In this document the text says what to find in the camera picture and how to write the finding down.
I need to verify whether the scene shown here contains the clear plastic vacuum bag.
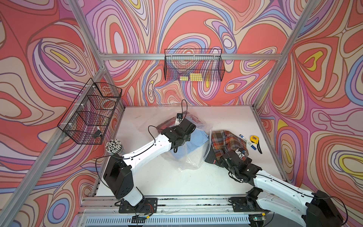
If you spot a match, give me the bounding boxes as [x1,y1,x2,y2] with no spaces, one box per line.
[157,104,212,172]

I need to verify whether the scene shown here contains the red plaid shirt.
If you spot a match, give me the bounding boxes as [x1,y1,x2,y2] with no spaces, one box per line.
[211,130,249,159]

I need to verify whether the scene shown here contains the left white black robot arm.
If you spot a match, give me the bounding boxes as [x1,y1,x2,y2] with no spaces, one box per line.
[102,119,196,207]

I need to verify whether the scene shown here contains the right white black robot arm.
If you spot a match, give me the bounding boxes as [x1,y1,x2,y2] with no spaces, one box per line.
[220,151,347,227]

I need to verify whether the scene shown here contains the light blue folded shirt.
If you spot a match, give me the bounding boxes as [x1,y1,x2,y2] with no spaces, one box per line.
[171,129,209,160]

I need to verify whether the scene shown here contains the blue white marker pen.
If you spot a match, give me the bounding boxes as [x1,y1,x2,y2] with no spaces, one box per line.
[239,134,257,150]

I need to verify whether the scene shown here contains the yellow tape measure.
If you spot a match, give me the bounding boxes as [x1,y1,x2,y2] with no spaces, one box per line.
[250,135,262,154]

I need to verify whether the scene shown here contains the yellow sticky note blocks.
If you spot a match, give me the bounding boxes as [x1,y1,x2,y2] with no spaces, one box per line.
[179,73,203,82]

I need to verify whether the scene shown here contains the bundle of white sticks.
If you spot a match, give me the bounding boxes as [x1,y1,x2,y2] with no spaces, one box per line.
[105,139,125,156]

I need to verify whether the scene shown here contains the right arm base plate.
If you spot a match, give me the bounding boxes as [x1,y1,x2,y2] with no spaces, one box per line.
[228,196,264,213]

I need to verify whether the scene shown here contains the black wire basket back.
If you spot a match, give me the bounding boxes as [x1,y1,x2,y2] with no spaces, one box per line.
[164,47,226,82]

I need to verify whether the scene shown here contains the black wire basket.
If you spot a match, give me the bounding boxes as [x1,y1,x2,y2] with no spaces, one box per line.
[57,79,122,145]
[164,47,226,82]

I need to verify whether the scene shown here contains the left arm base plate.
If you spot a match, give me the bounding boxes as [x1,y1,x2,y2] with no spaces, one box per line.
[115,198,158,215]

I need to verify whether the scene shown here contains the black wire basket left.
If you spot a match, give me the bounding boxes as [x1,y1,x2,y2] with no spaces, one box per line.
[57,79,122,145]

